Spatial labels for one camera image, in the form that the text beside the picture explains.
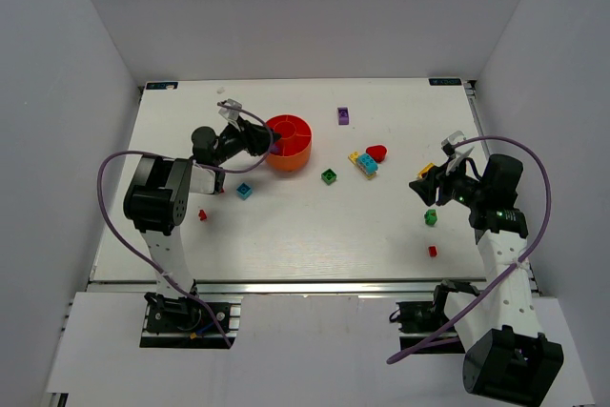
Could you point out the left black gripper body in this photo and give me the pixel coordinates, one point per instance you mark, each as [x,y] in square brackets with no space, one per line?
[246,135]

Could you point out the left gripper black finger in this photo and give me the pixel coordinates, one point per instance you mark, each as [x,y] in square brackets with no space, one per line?
[261,149]
[260,134]

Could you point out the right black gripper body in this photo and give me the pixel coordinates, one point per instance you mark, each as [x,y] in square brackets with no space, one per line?
[438,187]

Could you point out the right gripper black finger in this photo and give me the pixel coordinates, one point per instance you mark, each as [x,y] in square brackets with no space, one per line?
[443,194]
[426,187]

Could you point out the small blue lego brick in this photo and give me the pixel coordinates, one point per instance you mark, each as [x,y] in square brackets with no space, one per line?
[244,191]

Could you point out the red rounded lego piece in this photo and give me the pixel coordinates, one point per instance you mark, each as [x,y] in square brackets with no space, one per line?
[377,152]

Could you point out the yellow lego plate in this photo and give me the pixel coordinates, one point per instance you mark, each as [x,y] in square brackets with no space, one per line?
[352,157]

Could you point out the light blue lego brick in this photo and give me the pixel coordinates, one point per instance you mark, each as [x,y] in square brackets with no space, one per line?
[367,164]

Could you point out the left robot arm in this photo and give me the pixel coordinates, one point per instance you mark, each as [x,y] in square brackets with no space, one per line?
[157,199]

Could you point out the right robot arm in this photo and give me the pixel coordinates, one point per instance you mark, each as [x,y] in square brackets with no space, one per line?
[507,355]

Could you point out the green lego piece right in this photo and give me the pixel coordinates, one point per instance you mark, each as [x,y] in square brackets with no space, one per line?
[430,217]

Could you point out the orange round divided container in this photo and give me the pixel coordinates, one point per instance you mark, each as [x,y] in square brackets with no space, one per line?
[295,143]

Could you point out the green square lego brick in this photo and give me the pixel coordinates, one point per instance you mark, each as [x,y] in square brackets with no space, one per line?
[328,176]

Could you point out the right corner label sticker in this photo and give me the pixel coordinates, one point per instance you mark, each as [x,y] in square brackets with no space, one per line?
[444,81]

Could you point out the corner label sticker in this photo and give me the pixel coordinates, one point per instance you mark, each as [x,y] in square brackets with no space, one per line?
[444,81]
[161,86]

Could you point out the left corner label sticker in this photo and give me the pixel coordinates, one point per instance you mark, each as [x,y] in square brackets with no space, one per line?
[161,86]

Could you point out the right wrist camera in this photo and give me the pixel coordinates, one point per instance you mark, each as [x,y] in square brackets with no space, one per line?
[455,150]

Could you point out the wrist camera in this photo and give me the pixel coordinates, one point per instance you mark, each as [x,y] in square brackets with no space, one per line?
[455,150]
[230,110]

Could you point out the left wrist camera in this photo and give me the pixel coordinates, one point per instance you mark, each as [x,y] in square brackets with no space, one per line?
[230,110]

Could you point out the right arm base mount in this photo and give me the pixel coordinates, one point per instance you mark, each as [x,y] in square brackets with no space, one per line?
[417,319]

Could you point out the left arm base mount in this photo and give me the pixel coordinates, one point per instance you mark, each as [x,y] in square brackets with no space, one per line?
[181,323]

